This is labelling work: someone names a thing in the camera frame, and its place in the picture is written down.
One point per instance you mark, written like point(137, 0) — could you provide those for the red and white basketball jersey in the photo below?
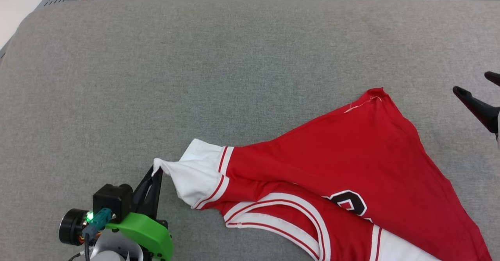
point(332, 155)

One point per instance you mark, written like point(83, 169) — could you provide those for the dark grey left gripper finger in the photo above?
point(141, 190)
point(154, 198)

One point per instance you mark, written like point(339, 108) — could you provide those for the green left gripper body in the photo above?
point(152, 237)

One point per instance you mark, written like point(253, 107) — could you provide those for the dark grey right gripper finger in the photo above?
point(494, 78)
point(482, 110)

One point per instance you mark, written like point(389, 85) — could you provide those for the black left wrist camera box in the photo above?
point(111, 198)

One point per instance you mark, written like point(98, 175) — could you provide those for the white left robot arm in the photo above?
point(113, 253)

